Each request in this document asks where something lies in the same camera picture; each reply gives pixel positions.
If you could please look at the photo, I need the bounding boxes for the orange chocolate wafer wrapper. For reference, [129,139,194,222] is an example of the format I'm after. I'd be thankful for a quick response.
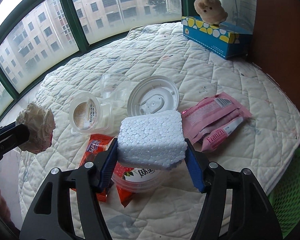
[66,134,114,202]

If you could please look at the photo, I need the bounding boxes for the beige paper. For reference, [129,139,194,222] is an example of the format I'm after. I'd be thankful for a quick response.
[16,103,56,154]

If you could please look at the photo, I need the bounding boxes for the white styrofoam block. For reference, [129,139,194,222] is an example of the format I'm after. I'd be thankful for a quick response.
[117,110,187,170]

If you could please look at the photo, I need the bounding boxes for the strawberry label yogurt cup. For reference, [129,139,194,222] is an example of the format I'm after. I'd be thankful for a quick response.
[111,163,168,193]

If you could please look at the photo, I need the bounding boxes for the pink Franzzi snack wrapper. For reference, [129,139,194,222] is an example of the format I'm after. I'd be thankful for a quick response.
[181,92,252,152]

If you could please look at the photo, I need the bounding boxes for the small clear pudding cup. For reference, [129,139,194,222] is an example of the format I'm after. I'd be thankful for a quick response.
[69,92,114,134]

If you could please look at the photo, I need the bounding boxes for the clear plastic cup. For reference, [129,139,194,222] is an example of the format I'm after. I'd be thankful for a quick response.
[100,73,130,107]

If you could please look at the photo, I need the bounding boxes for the white plastic cup lid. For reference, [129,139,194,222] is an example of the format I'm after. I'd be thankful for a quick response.
[127,75,180,116]

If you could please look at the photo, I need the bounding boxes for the white quilted mattress pad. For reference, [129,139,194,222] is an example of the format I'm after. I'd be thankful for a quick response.
[17,22,300,240]

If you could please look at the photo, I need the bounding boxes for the green plastic basket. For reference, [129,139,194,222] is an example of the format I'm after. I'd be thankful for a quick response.
[269,148,300,239]

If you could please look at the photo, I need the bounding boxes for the blue yellow tissue box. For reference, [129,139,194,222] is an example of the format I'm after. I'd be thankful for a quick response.
[181,16,253,59]

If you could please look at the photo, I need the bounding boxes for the beige plush toy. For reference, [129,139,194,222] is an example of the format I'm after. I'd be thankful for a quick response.
[194,0,228,25]

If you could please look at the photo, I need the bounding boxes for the green window frame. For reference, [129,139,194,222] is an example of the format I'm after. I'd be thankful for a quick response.
[0,0,194,121]

